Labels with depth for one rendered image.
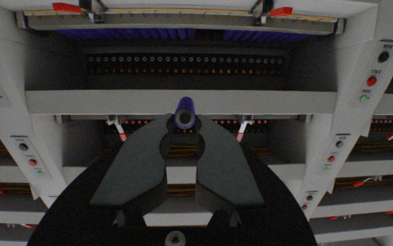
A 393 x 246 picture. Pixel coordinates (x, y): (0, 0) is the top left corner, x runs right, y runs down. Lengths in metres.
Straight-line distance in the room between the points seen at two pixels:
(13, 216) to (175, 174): 0.55
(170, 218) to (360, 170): 0.55
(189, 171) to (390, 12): 0.46
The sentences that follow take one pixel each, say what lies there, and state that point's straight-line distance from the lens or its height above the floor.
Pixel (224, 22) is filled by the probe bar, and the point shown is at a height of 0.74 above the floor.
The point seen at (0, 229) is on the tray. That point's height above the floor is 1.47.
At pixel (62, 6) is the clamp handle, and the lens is 0.26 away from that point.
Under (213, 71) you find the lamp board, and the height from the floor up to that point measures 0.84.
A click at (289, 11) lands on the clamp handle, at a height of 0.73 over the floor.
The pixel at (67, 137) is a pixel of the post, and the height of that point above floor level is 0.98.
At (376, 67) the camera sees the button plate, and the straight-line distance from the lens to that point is 0.43.
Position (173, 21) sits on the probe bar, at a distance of 0.32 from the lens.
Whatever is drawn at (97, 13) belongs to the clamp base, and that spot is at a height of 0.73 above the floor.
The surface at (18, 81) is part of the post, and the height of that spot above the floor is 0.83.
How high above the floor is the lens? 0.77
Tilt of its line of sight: 28 degrees up
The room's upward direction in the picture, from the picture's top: 179 degrees counter-clockwise
